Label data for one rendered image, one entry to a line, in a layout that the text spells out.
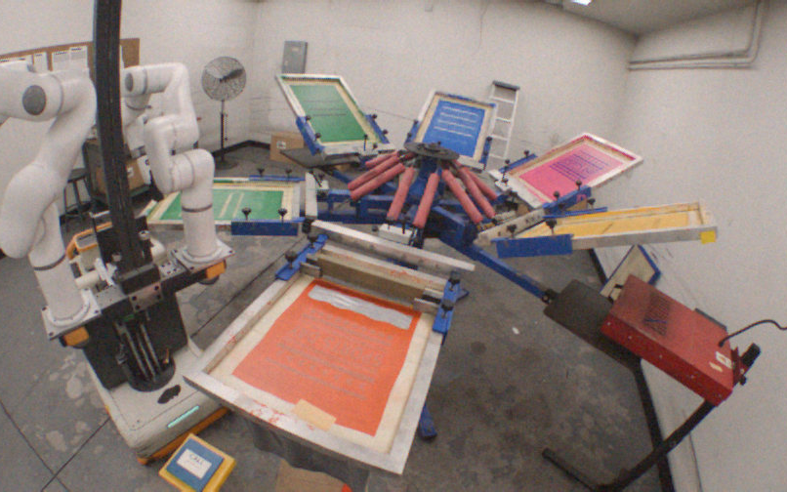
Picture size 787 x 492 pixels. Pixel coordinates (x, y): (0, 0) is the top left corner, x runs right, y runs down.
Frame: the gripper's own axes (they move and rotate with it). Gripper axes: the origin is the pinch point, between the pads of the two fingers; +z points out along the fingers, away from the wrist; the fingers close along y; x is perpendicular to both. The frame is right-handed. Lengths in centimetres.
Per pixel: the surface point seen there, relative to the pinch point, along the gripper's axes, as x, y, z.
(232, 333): 5, -43, 38
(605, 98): -501, -73, 37
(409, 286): -46, -66, 47
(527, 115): -455, 32, 58
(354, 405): -5, -78, 54
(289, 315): -14, -43, 45
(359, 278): -40, -50, 44
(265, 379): 6, -58, 46
